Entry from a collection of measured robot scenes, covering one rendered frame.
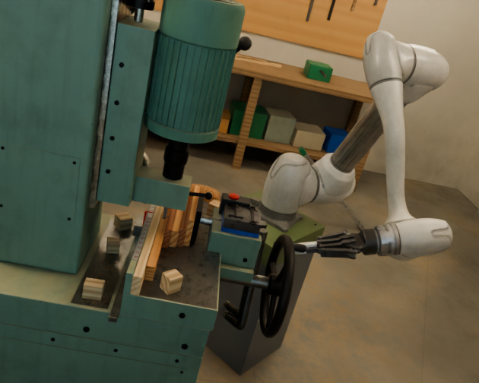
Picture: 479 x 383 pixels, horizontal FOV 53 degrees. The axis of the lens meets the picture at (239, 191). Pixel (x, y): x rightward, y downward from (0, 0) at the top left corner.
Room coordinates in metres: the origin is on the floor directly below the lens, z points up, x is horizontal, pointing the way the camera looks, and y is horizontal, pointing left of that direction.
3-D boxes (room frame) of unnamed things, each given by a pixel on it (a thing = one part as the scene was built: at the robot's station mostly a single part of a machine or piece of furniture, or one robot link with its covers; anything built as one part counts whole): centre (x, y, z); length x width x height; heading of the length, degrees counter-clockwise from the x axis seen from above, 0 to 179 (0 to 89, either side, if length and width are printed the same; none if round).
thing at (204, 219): (1.15, 0.06, 0.95); 0.09 x 0.07 x 0.09; 6
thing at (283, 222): (1.80, -0.15, 0.72); 0.22 x 0.18 x 0.06; 66
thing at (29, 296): (1.09, 0.29, 0.76); 0.57 x 0.45 x 0.09; 96
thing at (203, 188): (1.39, 0.12, 0.91); 0.12 x 0.09 x 0.03; 96
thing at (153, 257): (1.21, 0.18, 0.92); 0.62 x 0.02 x 0.04; 6
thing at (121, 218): (1.25, 0.31, 0.82); 0.04 x 0.04 x 0.04; 46
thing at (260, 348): (1.80, -0.17, 0.30); 0.30 x 0.30 x 0.60; 54
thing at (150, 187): (1.10, 0.19, 1.03); 0.14 x 0.07 x 0.09; 96
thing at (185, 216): (1.16, 0.12, 0.93); 0.19 x 0.02 x 0.05; 6
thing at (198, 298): (1.15, 0.07, 0.87); 0.61 x 0.30 x 0.06; 6
